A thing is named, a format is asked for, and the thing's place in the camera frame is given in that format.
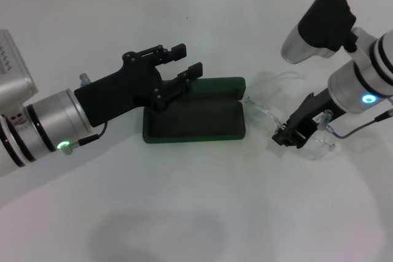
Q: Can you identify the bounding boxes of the green glasses case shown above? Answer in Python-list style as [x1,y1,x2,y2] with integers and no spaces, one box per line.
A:
[142,76,247,145]

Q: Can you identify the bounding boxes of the right arm cable with plugs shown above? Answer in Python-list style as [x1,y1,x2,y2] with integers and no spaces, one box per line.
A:
[318,107,393,139]

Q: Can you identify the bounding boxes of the left arm cable with plugs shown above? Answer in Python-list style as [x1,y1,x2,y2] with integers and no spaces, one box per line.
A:
[60,73,107,155]

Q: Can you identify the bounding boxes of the clear white glasses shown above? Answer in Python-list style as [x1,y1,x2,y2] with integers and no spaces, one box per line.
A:
[245,71,337,160]

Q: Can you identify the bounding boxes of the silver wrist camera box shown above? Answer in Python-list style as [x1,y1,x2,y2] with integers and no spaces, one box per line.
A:
[281,0,359,65]
[0,28,40,115]

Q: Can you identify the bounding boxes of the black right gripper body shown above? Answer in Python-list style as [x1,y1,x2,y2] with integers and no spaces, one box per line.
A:
[287,88,346,148]

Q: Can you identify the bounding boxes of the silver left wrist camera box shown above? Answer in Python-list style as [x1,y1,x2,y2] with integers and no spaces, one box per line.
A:
[0,28,40,115]

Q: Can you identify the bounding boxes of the arm cable with plugs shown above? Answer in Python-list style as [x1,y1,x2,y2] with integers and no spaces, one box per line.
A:
[318,107,393,139]
[60,73,107,155]

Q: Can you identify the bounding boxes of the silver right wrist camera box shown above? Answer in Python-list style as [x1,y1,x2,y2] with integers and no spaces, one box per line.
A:
[281,0,359,65]

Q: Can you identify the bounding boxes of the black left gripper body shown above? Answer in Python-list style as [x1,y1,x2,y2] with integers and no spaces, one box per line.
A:
[73,50,163,128]

